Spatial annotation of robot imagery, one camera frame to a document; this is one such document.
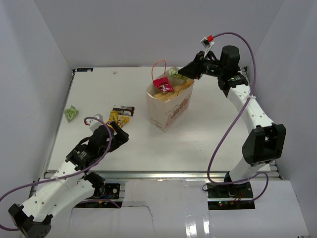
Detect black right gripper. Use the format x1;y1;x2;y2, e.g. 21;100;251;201
178;51;225;80

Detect large brown chips bag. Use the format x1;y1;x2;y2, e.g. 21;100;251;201
154;79;194;102

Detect yellow snack packet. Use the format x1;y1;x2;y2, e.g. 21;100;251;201
106;111;130;128

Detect green snack packet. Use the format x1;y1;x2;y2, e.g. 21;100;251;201
168;68;186;80
64;105;79;122

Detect red snack packet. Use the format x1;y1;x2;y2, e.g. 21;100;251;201
153;77;175;94

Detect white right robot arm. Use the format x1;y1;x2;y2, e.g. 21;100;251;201
178;46;286;198

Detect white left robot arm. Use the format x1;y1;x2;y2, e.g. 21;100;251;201
8;121;129;238

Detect brown chocolate bar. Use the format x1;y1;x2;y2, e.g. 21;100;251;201
112;105;135;117

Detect left blue table label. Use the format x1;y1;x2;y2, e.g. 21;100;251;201
76;67;94;72

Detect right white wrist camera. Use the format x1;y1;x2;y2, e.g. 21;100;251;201
200;35;214;58

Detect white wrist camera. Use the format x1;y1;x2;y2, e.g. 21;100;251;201
200;35;214;58
85;114;104;132

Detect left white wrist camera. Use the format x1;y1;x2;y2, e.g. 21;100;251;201
85;114;104;132

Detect cream paper bag orange handles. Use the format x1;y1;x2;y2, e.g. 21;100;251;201
146;60;194;132

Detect aluminium table edge rail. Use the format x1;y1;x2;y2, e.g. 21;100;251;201
43;171;280;179

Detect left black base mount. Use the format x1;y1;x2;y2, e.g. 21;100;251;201
75;183;122;209

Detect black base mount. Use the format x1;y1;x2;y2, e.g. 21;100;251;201
202;182;255;211
75;183;122;209

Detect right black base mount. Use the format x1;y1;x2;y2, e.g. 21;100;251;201
202;182;255;211

